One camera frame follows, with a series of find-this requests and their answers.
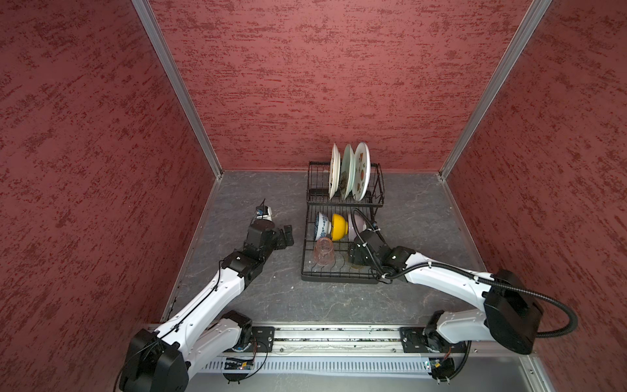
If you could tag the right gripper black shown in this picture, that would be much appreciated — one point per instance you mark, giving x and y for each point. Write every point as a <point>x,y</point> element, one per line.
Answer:
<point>355,254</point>

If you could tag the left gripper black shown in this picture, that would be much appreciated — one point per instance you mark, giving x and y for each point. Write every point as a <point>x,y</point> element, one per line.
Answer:
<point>281,242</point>

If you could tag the pale pink bowl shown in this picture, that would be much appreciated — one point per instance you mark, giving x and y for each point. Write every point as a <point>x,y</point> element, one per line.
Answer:
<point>356,225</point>

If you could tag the pink transparent cup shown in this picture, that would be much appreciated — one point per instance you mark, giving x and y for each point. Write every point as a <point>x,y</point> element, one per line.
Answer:
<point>324,252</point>

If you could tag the amber transparent cup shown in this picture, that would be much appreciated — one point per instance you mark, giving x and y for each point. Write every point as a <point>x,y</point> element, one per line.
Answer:
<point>360,268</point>

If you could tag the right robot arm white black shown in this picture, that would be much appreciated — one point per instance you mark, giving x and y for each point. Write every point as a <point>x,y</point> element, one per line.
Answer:
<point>500,311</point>

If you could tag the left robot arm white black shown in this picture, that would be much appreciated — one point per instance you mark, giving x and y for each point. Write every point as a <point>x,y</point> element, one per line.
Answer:
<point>167,358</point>

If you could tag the yellow bowl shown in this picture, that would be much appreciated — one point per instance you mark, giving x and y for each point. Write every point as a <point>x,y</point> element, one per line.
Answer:
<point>339,227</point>

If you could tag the white blue floral bowl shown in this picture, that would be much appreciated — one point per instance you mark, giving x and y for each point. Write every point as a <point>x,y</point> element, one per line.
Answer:
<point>323,227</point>

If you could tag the right white floral plate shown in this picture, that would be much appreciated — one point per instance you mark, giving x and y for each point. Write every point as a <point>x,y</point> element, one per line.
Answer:
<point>362,171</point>

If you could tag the middle pale green plate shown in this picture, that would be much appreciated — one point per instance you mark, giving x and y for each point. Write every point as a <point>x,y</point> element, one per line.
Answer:
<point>347,171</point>

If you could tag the left white plate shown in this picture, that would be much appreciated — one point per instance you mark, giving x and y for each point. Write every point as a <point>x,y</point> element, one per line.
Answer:
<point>334,172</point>

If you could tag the left circuit board connector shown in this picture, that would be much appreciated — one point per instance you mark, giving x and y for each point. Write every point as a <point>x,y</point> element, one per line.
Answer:
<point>237,364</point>

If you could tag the circuit board connector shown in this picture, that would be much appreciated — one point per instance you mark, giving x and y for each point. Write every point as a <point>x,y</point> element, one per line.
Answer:
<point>442,370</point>
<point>237,364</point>

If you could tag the right circuit board connector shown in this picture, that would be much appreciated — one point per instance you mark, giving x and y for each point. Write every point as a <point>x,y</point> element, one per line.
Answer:
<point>442,370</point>

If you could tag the right corner aluminium profile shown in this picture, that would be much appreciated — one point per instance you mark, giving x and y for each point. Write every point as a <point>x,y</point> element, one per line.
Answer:
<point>528,25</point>

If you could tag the black wire dish rack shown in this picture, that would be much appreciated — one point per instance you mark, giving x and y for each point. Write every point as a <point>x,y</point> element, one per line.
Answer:
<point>317,200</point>

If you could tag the aluminium rail front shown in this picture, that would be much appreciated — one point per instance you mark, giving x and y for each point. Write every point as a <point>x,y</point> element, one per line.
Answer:
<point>289,339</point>

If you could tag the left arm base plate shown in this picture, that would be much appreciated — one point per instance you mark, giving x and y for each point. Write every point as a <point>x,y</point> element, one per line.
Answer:
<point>255,338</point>

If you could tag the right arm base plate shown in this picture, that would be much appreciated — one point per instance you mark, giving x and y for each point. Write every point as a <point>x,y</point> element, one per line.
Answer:
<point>414,339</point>

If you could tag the white slotted cable duct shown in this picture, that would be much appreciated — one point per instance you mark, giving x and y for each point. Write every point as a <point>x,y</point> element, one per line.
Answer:
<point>327,366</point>

